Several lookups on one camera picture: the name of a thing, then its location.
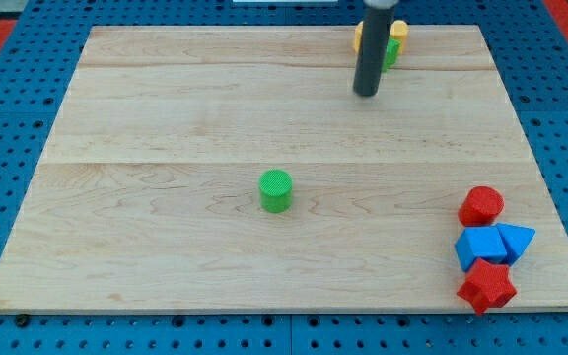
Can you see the blue triangle block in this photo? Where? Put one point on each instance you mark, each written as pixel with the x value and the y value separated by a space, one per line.
pixel 515 239

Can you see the yellow block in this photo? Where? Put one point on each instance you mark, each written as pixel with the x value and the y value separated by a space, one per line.
pixel 398 32

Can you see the red star block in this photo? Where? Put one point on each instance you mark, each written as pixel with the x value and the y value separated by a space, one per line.
pixel 487 285

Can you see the green cylinder block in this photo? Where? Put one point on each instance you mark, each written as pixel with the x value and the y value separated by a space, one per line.
pixel 275 187

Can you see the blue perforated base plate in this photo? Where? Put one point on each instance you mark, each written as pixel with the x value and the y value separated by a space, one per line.
pixel 38 60

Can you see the blue cube block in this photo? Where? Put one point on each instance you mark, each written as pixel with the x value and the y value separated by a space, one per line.
pixel 479 242

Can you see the light wooden board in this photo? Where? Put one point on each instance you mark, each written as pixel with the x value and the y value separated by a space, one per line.
pixel 145 199

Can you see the green star block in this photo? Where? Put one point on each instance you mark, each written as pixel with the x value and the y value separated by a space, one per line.
pixel 392 53

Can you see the red cylinder block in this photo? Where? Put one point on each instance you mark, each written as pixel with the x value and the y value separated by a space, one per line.
pixel 482 205

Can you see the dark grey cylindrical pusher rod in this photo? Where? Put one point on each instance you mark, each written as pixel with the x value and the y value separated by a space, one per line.
pixel 373 45

